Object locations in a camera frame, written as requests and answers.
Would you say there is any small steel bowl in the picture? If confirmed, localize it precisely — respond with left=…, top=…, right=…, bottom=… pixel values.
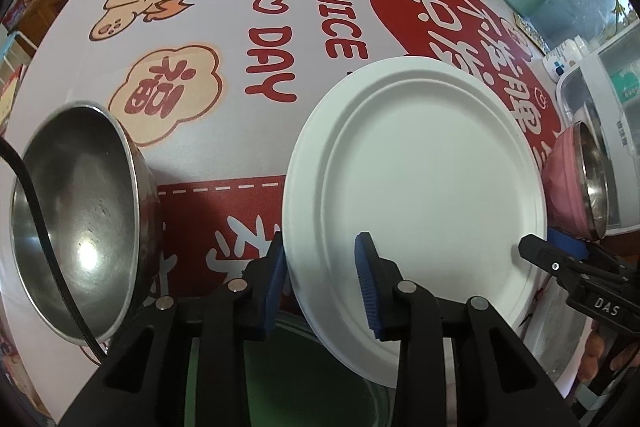
left=6, top=101, right=162, bottom=343

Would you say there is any black cable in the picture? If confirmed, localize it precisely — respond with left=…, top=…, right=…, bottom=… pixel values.
left=0, top=136, right=109, bottom=365

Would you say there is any white dish sterilizer box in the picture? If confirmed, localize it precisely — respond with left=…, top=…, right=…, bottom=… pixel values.
left=555, top=23, right=639, bottom=235

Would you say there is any white paper plate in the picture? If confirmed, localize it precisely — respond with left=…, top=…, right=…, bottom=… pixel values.
left=282, top=56, right=547, bottom=387

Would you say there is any pink steel-lined bowl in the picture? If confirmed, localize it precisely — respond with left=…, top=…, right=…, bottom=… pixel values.
left=541, top=120, right=610, bottom=242

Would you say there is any green plate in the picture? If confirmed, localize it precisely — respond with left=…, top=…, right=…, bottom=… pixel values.
left=178, top=310, right=394, bottom=426

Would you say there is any right hand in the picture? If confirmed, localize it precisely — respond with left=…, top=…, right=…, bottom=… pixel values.
left=577, top=329, right=639, bottom=383

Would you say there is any pink printed tablecloth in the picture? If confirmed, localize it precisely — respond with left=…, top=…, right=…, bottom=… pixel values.
left=8, top=0, right=561, bottom=295

